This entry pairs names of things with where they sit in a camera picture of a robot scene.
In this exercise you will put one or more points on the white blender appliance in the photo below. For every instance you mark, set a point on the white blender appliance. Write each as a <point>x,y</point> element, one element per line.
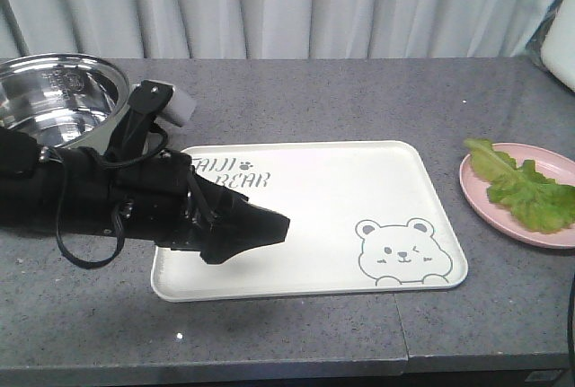
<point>557,51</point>

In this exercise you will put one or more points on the grey pleated curtain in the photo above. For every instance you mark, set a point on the grey pleated curtain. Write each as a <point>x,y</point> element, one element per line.
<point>269,29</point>

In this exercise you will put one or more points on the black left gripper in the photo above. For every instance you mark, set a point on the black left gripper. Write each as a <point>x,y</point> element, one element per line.
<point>156,198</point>

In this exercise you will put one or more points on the white bear serving tray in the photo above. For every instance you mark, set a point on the white bear serving tray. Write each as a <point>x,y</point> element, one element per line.
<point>364,217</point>

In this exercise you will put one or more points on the green lettuce leaf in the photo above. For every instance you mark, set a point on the green lettuce leaf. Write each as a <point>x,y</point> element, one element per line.
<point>539,203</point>

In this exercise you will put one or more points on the pink round plate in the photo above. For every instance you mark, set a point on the pink round plate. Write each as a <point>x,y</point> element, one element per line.
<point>550,164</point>

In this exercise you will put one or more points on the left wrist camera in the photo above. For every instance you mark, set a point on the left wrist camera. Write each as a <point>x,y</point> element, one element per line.
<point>155,98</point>

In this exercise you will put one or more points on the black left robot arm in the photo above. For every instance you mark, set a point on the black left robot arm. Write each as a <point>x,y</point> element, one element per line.
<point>20,154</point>

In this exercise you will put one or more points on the pale green electric pot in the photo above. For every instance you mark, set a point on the pale green electric pot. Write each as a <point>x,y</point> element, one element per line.
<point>67,100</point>

